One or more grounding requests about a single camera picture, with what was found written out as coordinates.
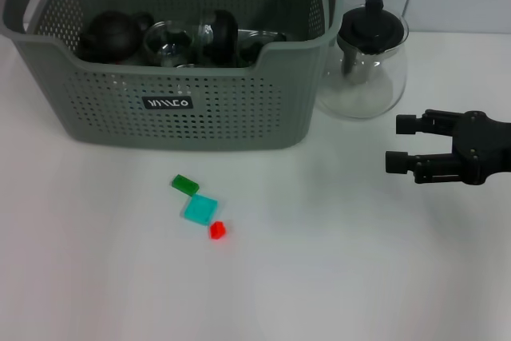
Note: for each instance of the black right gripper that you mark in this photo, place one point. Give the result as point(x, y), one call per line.
point(483, 145)

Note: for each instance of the small red stud brick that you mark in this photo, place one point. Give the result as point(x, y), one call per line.
point(217, 231)

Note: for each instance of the teal square brick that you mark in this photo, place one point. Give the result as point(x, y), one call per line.
point(199, 209)

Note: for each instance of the opaque green two-stud brick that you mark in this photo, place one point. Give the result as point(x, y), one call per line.
point(184, 184)

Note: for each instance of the grey-green perforated storage bin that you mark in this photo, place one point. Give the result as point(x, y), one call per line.
point(239, 117)

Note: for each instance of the black clay teapot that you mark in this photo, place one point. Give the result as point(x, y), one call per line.
point(109, 35)

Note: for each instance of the glass teapot with black lid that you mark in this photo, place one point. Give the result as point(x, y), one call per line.
point(371, 25)

